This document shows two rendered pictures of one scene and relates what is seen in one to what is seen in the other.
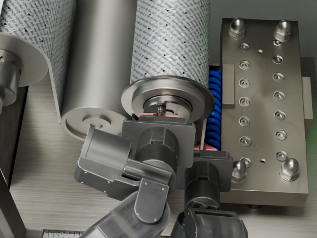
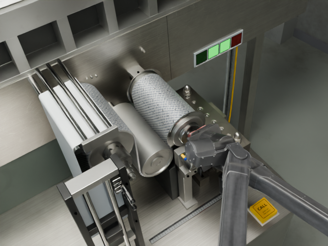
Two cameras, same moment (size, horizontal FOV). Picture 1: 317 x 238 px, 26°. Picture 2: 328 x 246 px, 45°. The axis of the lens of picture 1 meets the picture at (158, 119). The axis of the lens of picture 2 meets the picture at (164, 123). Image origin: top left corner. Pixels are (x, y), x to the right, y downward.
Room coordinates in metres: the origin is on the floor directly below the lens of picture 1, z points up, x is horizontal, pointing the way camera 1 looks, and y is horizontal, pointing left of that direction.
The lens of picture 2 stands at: (-0.06, 0.47, 2.21)
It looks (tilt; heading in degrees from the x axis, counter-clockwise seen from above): 49 degrees down; 328
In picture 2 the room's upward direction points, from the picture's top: 6 degrees counter-clockwise
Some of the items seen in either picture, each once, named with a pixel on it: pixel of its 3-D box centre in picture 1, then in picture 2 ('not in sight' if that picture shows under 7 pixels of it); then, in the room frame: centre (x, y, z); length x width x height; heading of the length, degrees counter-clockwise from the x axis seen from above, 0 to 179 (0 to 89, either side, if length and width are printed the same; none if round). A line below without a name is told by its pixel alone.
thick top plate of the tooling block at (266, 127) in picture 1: (260, 106); (201, 125); (0.73, -0.20, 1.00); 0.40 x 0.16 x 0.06; 177
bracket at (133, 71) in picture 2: not in sight; (137, 72); (0.88, -0.03, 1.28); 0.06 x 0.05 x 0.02; 177
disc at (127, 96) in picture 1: (168, 102); (186, 130); (0.58, -0.02, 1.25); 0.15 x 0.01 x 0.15; 87
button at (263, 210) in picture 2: not in sight; (263, 210); (0.34, -0.16, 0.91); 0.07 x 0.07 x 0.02; 87
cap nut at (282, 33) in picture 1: (283, 28); (187, 89); (0.89, -0.26, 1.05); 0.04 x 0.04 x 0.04
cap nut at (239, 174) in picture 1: (238, 169); not in sight; (0.56, -0.14, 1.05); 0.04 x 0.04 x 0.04
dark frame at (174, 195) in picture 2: not in sight; (154, 151); (0.74, 0.02, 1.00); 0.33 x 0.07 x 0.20; 177
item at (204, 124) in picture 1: (203, 89); not in sight; (0.70, -0.08, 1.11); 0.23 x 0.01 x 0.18; 177
